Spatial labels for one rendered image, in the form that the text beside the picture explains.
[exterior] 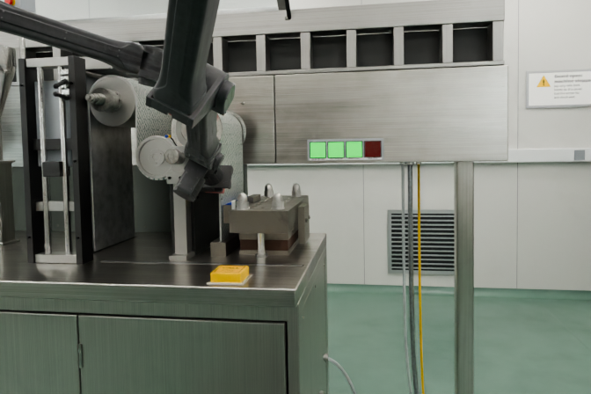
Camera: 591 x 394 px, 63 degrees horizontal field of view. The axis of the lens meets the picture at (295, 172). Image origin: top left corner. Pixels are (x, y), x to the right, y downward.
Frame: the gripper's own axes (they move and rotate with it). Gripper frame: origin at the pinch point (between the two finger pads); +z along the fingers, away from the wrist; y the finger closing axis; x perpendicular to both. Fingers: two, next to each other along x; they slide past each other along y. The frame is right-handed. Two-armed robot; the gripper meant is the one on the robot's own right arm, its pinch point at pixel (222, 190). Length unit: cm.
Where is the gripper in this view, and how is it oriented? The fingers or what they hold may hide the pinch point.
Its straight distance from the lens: 136.0
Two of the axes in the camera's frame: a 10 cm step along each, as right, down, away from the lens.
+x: 0.7, -9.0, 4.3
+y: 9.9, 0.0, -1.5
